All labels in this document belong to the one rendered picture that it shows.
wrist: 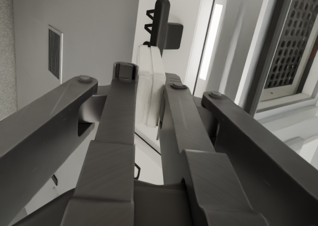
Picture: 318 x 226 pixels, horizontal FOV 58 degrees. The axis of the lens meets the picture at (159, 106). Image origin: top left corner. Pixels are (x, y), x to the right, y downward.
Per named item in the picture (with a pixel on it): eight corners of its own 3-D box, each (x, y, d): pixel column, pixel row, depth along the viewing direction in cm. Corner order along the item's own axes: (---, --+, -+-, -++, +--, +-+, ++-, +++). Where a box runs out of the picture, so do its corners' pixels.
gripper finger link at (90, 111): (131, 129, 14) (67, 122, 13) (134, 91, 18) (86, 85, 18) (135, 100, 13) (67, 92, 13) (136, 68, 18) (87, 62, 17)
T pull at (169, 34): (144, 68, 32) (152, 72, 31) (154, -4, 29) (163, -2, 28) (169, 66, 34) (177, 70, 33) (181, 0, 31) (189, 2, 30)
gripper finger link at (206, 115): (165, 103, 13) (228, 110, 13) (160, 70, 18) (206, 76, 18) (161, 131, 14) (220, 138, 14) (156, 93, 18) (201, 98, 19)
